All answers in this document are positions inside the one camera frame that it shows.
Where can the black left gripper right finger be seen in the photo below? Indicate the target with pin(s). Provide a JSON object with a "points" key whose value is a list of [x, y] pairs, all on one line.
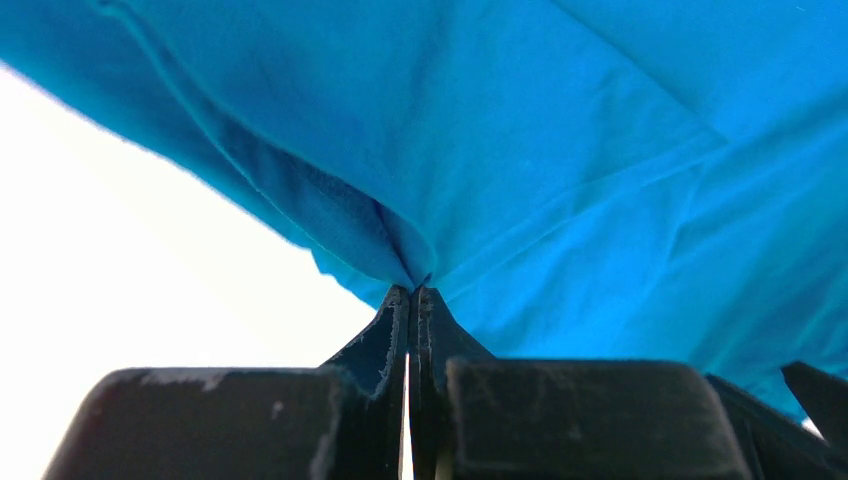
{"points": [[475, 416]]}

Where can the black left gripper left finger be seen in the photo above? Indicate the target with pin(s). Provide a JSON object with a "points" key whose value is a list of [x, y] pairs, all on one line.
{"points": [[339, 420]]}

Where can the blue t shirt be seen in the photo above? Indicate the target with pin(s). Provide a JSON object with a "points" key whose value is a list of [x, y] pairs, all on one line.
{"points": [[579, 179]]}

